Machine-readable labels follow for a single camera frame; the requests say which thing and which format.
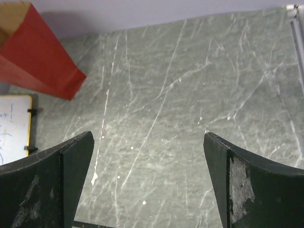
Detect small whiteboard yellow frame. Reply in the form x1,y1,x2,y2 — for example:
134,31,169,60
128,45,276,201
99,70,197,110
0,95,38,165

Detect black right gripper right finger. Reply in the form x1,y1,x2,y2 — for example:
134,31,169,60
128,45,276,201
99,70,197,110
203,133,304,228

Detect aluminium table edge rail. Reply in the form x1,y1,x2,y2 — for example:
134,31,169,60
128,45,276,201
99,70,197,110
286,4,304,91

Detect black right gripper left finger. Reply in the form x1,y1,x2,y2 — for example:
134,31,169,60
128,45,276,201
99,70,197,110
0,131,95,228

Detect red paper bag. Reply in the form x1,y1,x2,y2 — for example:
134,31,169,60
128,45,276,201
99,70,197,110
0,1,86,100

